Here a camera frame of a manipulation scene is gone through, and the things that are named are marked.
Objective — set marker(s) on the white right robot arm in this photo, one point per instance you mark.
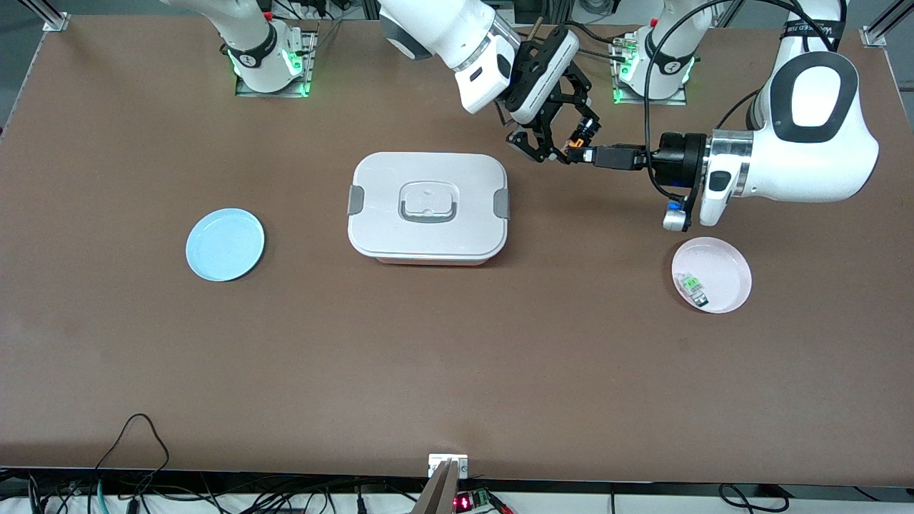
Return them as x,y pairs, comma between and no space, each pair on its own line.
443,28

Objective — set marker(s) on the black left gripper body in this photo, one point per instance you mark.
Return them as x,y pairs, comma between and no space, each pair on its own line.
673,158

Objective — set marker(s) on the orange black switch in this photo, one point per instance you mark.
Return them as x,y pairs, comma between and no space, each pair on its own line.
577,148

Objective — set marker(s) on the light blue plate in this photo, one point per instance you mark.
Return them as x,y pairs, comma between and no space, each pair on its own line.
225,245

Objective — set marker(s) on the pink plate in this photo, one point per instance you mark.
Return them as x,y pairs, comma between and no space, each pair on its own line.
721,271

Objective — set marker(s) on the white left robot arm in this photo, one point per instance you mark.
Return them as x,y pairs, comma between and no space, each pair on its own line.
807,150

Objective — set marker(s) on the green clear switch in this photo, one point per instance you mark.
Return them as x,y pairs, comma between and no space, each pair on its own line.
691,286

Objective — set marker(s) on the red LED display board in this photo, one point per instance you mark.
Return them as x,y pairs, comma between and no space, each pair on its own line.
465,502

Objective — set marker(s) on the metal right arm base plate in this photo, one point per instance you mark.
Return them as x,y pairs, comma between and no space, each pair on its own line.
310,57

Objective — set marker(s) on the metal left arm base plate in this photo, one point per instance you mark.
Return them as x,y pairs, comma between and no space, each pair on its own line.
682,100

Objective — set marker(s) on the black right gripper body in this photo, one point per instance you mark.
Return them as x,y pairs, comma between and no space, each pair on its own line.
548,126

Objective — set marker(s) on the white lidded plastic box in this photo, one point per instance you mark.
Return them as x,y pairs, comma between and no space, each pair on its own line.
428,235

